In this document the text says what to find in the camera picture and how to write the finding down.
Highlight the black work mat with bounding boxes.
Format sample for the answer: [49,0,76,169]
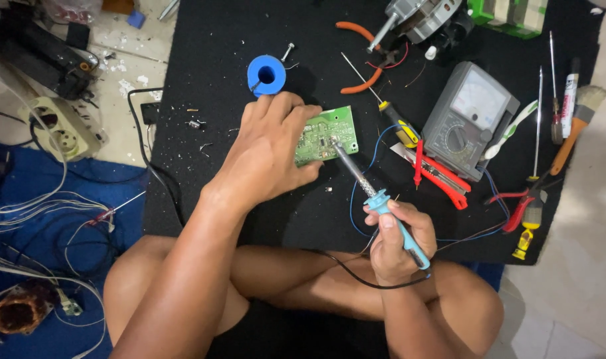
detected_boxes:
[142,0,604,359]

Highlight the black power cord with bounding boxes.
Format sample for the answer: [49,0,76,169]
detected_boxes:
[127,88,185,227]

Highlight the person's right hand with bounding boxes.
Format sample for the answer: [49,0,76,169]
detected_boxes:
[363,200,437,287]

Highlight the white green toothbrush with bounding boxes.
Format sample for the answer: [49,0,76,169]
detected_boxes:
[484,100,539,161]

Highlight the small green circuit board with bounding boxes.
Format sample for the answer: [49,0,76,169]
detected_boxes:
[58,289,84,317]

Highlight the grey electric motor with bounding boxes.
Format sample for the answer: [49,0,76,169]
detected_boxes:
[367,0,475,60]

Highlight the red handled cutters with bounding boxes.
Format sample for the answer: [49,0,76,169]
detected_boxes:
[485,172,553,233]

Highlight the person's left hand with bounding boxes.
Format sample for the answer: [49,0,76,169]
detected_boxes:
[202,92,325,212]

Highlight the blue handled soldering iron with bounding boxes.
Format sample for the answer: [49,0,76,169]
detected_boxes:
[331,140,431,271]

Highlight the clear handled thin screwdriver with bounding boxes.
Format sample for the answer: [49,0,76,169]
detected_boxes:
[549,31,564,145]

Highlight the red clear handled screwdriver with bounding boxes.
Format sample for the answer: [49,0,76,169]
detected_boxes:
[86,191,147,227]

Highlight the red multimeter probe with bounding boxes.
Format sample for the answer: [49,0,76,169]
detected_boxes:
[414,139,424,190]

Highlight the blue wire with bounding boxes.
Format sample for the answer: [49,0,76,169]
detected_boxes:
[349,124,510,243]

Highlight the orange handled pliers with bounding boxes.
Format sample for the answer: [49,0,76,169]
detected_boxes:
[335,21,409,95]

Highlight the orange handled paint brush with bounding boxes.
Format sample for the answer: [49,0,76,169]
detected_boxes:
[549,85,606,176]

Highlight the bundle of white wires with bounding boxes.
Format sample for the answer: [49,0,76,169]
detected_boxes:
[0,65,116,359]

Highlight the blue cloth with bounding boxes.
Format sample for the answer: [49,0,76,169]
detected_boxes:
[0,142,149,359]

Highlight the black device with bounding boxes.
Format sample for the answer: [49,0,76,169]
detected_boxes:
[0,7,101,100]

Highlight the yellow grey handled screwdriver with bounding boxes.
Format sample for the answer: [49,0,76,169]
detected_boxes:
[512,189,548,260]

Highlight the yellow black handled screwdriver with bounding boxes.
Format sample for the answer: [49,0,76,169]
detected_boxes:
[341,52,421,149]

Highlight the person's legs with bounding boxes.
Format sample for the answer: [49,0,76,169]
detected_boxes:
[103,235,504,359]

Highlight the cream power strip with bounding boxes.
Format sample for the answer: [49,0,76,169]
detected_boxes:
[18,96,106,163]

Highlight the copper wound coil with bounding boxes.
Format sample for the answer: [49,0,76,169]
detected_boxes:
[0,284,59,336]

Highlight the green white box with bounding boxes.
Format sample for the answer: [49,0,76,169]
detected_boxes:
[467,0,549,40]

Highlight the blue solder spool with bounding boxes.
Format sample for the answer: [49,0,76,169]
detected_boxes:
[247,54,287,97]

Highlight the white marker pen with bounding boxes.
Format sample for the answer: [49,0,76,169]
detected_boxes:
[561,58,581,139]

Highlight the grey analog multimeter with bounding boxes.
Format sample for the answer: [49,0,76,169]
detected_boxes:
[422,61,521,182]

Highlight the long thin yellow-tipped screwdriver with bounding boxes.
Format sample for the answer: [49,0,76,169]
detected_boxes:
[527,66,544,182]

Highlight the red utility knife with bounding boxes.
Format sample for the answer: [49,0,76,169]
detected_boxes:
[390,143,472,210]

